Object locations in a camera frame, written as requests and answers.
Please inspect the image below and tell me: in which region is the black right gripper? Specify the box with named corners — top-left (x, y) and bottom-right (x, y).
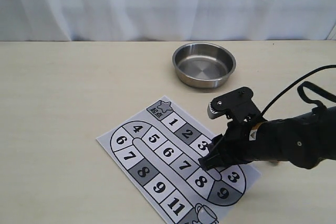
top-left (198, 119), bottom-right (265, 170)

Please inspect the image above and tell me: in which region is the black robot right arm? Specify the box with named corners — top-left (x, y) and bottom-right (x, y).
top-left (198, 107), bottom-right (335, 170)

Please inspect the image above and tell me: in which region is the paper number game board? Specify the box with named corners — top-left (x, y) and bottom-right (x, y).
top-left (97, 97), bottom-right (260, 223)

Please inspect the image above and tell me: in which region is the stainless steel round bowl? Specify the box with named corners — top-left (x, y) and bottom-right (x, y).
top-left (172, 42), bottom-right (237, 89)

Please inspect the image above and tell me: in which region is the white curtain backdrop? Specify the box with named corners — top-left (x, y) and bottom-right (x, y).
top-left (1, 0), bottom-right (335, 41)

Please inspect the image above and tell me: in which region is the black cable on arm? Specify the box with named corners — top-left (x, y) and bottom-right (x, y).
top-left (258, 63), bottom-right (336, 120)

